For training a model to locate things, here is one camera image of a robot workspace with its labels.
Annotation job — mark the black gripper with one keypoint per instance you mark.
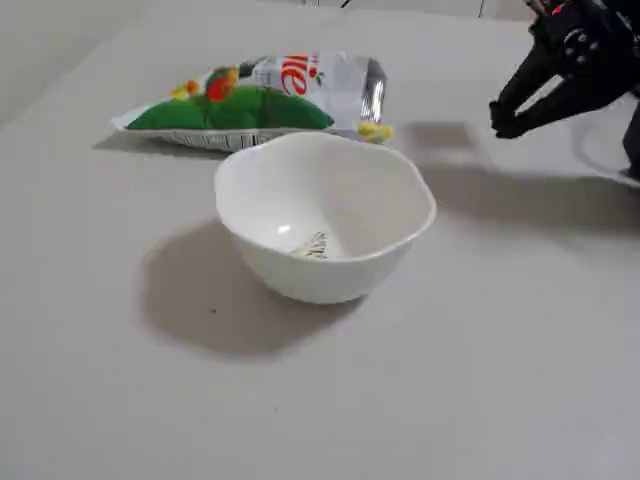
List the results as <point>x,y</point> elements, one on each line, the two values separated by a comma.
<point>575,75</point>

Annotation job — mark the yellow veggie straw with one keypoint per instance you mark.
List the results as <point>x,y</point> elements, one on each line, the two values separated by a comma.
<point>375,131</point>

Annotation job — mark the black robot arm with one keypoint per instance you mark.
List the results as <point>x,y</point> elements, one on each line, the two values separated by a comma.
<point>634,150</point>

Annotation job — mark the white ceramic bowl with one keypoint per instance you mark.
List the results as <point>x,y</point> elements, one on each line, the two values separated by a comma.
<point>350,200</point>

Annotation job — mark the veggie straws snack packet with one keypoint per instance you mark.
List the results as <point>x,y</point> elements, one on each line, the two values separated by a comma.
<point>250,110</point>

